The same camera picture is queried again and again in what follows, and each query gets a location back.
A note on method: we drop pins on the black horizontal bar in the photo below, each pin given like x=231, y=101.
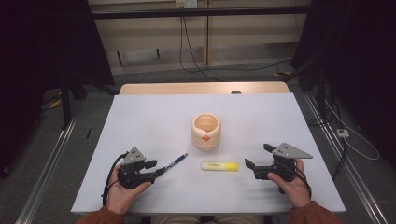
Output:
x=199, y=12

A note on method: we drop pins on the wooden table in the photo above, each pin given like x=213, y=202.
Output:
x=186, y=88

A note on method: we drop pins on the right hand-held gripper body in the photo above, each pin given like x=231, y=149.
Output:
x=280, y=168

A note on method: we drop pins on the cream duck pen holder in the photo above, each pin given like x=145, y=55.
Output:
x=206, y=137

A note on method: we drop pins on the yellow tape piece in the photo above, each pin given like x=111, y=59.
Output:
x=55, y=104
x=281, y=74

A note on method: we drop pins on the blue pen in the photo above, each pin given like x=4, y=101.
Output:
x=177, y=161

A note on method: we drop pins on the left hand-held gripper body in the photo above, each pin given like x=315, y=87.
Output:
x=134, y=174

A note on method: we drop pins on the short black bracket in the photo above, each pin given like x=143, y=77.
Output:
x=158, y=53
x=119, y=58

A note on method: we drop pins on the metal floor rail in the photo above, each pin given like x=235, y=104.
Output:
x=46, y=174
x=351, y=174

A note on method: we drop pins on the white power strip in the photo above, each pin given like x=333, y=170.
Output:
x=343, y=133

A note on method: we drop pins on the white table mat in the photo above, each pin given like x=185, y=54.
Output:
x=155, y=124

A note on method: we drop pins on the black metal stand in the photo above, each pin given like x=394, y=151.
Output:
x=320, y=87
x=66, y=105

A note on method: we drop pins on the yellow highlighter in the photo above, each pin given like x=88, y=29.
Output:
x=218, y=166

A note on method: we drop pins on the dark table grommet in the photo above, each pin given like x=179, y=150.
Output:
x=236, y=92

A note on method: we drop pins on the beige wooden cabinet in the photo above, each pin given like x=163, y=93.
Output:
x=249, y=37

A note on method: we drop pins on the person's right hand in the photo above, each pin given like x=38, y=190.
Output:
x=295, y=193

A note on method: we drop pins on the small black floor item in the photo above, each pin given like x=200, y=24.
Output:
x=88, y=133

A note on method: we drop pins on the black curtain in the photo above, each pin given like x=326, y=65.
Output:
x=46, y=37
x=358, y=46

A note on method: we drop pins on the white wall outlet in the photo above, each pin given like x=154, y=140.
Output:
x=186, y=3

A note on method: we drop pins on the person's left hand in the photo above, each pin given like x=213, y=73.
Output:
x=124, y=196

